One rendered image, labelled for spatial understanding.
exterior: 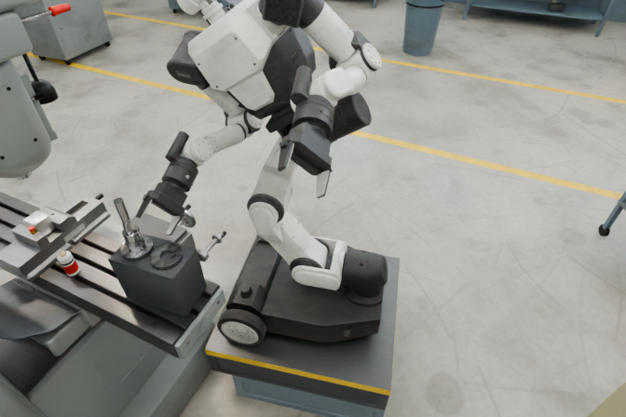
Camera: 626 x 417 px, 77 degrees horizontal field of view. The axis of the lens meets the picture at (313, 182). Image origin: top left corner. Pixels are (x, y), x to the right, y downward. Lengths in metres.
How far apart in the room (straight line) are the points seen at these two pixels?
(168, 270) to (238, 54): 0.62
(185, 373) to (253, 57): 1.50
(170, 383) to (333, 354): 0.75
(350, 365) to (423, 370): 0.59
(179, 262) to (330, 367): 0.85
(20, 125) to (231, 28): 0.60
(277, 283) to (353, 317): 0.36
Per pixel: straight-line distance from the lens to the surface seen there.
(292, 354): 1.81
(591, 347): 2.71
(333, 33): 1.11
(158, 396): 2.07
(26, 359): 1.71
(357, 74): 1.08
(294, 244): 1.59
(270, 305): 1.73
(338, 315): 1.70
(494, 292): 2.68
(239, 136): 1.40
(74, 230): 1.66
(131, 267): 1.25
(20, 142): 1.30
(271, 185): 1.41
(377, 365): 1.81
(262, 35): 1.10
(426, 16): 5.45
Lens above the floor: 2.01
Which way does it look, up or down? 39 degrees down
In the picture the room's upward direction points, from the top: straight up
